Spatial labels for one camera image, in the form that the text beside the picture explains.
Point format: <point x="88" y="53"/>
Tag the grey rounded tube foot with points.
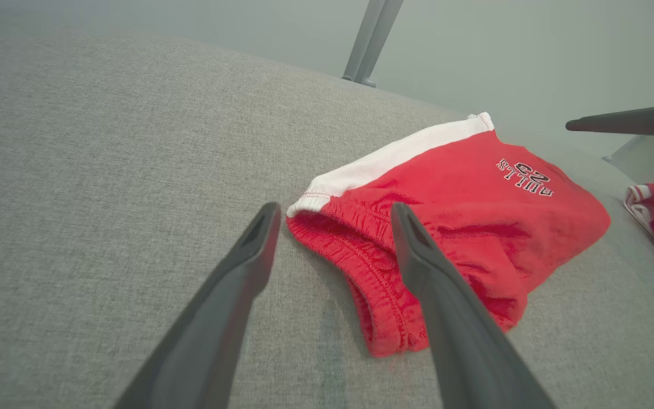
<point x="368" y="82"/>

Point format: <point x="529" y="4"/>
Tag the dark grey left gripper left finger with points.
<point x="202" y="352"/>

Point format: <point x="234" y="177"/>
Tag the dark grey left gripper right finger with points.
<point x="469" y="352"/>

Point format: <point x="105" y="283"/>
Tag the red shorts with white stripe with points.
<point x="474" y="216"/>

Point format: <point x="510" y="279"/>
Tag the grey metal frame post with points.
<point x="369" y="34"/>

